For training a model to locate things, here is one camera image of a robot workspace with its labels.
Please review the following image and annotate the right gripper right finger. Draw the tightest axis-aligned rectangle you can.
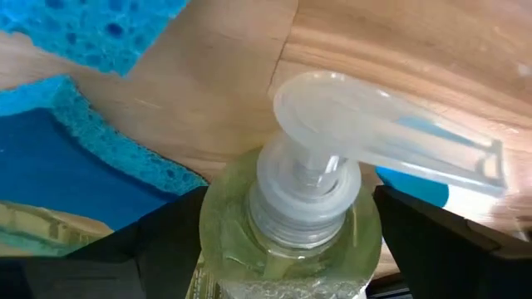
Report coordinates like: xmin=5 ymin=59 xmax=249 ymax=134
xmin=372 ymin=184 xmax=532 ymax=299

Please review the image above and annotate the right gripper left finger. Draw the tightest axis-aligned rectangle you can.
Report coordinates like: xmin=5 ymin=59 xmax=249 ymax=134
xmin=0 ymin=185 xmax=209 ymax=299

